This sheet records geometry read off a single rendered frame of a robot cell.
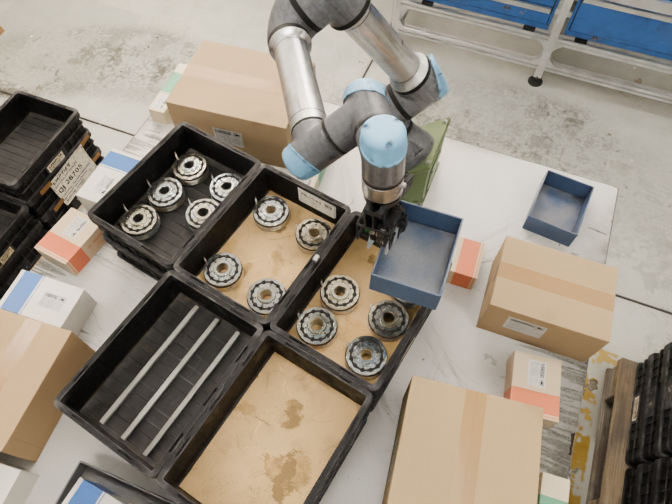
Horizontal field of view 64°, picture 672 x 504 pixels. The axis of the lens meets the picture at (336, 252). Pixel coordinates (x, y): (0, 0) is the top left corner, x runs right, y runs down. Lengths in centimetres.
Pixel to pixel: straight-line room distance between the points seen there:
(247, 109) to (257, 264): 51
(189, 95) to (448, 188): 88
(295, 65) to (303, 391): 74
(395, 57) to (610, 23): 181
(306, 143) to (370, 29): 43
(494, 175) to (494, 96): 133
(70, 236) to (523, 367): 133
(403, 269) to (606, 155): 203
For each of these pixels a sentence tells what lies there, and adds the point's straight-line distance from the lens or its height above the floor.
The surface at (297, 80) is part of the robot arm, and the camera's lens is 111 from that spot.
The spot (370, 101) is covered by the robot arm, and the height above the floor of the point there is 146.
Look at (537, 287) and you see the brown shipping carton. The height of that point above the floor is 86.
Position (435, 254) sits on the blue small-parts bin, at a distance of 121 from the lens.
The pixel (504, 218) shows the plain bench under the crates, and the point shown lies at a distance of 177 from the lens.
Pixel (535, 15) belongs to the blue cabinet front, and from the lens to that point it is 307.
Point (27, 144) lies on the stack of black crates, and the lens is 248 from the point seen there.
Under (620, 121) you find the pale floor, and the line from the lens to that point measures 327.
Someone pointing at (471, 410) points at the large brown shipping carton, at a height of 90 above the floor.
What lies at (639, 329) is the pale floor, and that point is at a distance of 260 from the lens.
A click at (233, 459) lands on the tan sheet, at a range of 132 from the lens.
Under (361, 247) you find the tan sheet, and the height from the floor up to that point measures 83.
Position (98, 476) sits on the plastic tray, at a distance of 154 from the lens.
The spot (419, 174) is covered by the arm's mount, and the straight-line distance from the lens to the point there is 160.
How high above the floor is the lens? 212
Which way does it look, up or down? 60 degrees down
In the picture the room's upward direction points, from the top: straight up
